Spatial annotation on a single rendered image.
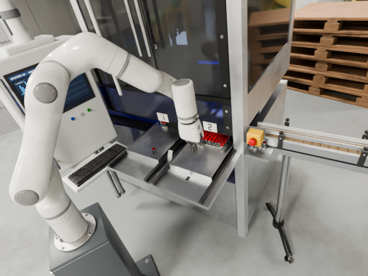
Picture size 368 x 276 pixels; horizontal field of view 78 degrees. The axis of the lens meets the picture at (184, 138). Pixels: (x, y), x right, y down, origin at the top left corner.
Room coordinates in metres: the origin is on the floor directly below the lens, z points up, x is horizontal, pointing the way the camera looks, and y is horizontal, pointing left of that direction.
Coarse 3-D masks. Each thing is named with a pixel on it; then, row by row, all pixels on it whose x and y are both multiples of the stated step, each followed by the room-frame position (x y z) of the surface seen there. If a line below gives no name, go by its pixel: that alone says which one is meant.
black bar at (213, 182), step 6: (234, 150) 0.96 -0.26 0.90; (228, 156) 0.92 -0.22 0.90; (228, 162) 0.89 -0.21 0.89; (222, 168) 0.84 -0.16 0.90; (216, 174) 0.81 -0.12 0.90; (216, 180) 0.77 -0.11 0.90; (210, 186) 0.74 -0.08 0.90; (204, 192) 0.71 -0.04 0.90; (210, 192) 0.72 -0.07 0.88; (204, 198) 0.68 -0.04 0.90
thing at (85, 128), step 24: (0, 48) 1.34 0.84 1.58; (24, 48) 1.33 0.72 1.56; (48, 48) 1.39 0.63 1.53; (0, 72) 1.21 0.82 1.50; (24, 72) 1.27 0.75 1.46; (0, 96) 1.25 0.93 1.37; (24, 96) 1.23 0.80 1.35; (72, 96) 1.38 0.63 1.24; (96, 96) 1.49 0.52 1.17; (72, 120) 1.34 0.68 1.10; (96, 120) 1.44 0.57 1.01; (72, 144) 1.29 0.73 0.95; (96, 144) 1.39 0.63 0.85
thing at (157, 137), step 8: (152, 128) 1.36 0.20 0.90; (160, 128) 1.38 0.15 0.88; (168, 128) 1.35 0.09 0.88; (144, 136) 1.29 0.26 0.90; (152, 136) 1.29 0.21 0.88; (160, 136) 1.27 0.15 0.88; (168, 136) 1.25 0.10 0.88; (176, 136) 1.24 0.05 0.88; (136, 144) 1.23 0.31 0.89; (144, 144) 1.23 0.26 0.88; (152, 144) 1.21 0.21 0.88; (160, 144) 1.19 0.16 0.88; (168, 144) 1.17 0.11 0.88; (128, 152) 1.15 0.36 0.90; (136, 152) 1.15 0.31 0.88; (144, 152) 1.14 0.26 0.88; (152, 152) 1.12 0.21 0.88; (160, 152) 1.10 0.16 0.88; (152, 160) 1.03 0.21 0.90
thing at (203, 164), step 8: (232, 144) 1.04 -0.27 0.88; (184, 152) 1.05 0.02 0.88; (200, 152) 1.03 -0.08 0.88; (208, 152) 1.01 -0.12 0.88; (216, 152) 1.00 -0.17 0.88; (224, 152) 0.98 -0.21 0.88; (176, 160) 0.99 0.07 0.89; (184, 160) 0.98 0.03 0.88; (192, 160) 0.97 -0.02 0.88; (200, 160) 0.96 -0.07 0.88; (208, 160) 0.94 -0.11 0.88; (216, 160) 0.93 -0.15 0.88; (224, 160) 0.90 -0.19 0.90; (176, 168) 0.92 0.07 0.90; (184, 168) 0.92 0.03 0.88; (192, 168) 0.91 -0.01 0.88; (200, 168) 0.90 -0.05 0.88; (208, 168) 0.88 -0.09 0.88; (216, 168) 0.87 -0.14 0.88; (200, 176) 0.82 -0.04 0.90; (208, 176) 0.79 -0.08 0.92
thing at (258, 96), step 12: (72, 0) 1.57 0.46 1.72; (84, 24) 1.56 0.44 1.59; (12, 36) 2.22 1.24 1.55; (288, 48) 1.64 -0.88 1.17; (276, 60) 1.39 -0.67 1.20; (288, 60) 1.67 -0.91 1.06; (264, 72) 1.21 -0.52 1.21; (276, 72) 1.41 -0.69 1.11; (108, 84) 1.55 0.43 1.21; (264, 84) 1.21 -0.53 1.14; (276, 84) 1.42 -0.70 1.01; (204, 96) 1.07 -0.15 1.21; (252, 96) 1.05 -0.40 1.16; (264, 96) 1.22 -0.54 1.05; (252, 108) 1.05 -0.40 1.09
